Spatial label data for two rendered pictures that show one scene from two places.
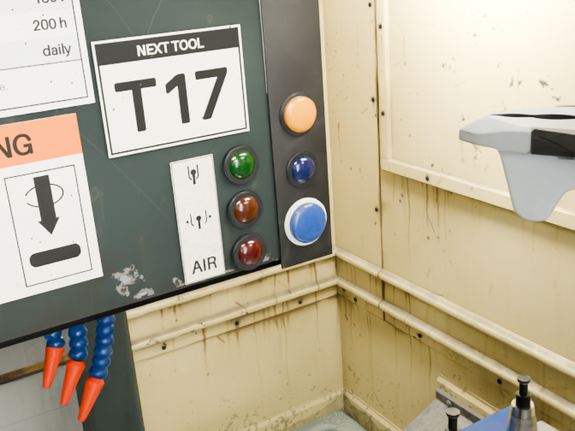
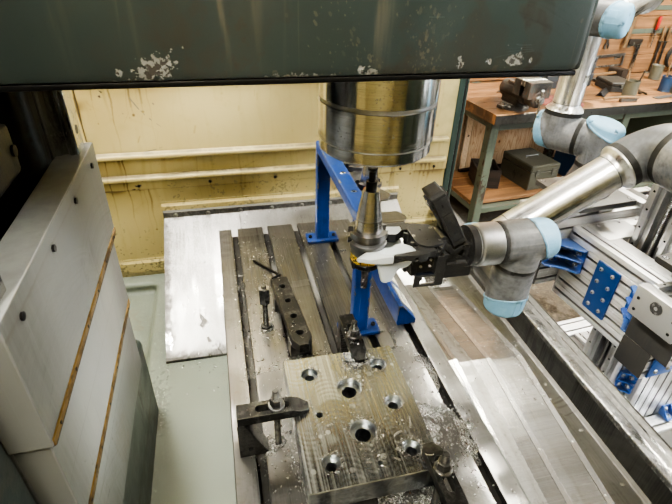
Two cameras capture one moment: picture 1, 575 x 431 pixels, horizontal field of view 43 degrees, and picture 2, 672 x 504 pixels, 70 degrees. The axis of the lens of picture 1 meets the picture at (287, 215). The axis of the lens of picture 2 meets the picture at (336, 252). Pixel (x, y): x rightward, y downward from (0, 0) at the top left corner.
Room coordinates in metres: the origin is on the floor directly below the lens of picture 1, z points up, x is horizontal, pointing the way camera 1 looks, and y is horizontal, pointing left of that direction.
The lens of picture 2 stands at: (0.41, 0.99, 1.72)
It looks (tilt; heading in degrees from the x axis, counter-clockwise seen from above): 33 degrees down; 285
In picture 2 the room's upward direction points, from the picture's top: 2 degrees clockwise
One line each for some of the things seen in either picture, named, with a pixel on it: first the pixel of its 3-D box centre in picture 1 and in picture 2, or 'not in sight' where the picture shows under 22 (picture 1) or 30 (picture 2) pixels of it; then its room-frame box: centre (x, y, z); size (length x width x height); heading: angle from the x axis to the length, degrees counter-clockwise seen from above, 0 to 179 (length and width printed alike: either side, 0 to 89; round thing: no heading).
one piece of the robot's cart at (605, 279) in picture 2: not in sight; (600, 290); (-0.06, -0.41, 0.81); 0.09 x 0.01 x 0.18; 125
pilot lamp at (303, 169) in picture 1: (302, 169); not in sight; (0.51, -0.01, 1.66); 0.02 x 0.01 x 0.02; 120
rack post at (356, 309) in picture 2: not in sight; (361, 281); (0.60, 0.10, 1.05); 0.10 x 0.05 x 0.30; 30
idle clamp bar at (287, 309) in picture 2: not in sight; (290, 317); (0.76, 0.15, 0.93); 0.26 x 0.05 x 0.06; 125
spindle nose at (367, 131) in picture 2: not in sight; (377, 104); (0.54, 0.35, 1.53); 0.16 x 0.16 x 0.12
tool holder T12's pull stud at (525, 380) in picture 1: (523, 391); not in sight; (0.74, -0.26, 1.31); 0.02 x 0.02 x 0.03
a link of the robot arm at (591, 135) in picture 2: not in sight; (599, 140); (0.02, -0.66, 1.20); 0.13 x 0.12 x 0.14; 155
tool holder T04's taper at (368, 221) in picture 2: not in sight; (369, 209); (0.54, 0.35, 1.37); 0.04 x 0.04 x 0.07
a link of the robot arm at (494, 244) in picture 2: not in sight; (481, 243); (0.36, 0.24, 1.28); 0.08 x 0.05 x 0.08; 120
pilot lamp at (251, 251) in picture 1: (250, 251); not in sight; (0.48, 0.03, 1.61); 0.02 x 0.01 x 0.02; 120
